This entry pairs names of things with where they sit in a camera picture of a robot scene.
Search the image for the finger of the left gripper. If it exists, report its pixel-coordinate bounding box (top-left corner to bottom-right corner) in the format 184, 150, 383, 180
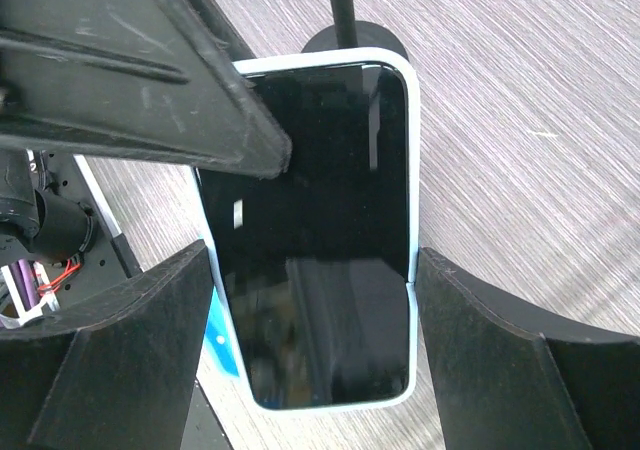
1, 0, 292, 178

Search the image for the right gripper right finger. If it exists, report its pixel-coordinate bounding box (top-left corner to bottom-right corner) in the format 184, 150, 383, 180
415, 248, 639, 449

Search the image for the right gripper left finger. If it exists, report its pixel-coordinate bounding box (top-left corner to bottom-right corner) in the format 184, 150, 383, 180
1, 241, 213, 449

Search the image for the phone with light blue case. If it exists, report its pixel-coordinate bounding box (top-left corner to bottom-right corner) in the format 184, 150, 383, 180
193, 47, 420, 413

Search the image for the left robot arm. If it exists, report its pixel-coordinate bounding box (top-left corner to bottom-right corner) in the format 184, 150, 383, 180
1, 0, 292, 264

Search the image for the black phone stand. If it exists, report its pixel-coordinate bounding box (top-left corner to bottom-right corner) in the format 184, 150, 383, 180
302, 0, 409, 60

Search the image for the blue polka dot plate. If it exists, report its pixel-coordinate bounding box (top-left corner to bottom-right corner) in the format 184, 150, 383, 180
203, 288, 239, 378

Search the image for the white cable duct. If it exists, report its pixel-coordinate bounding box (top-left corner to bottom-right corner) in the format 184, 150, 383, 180
1, 261, 48, 330

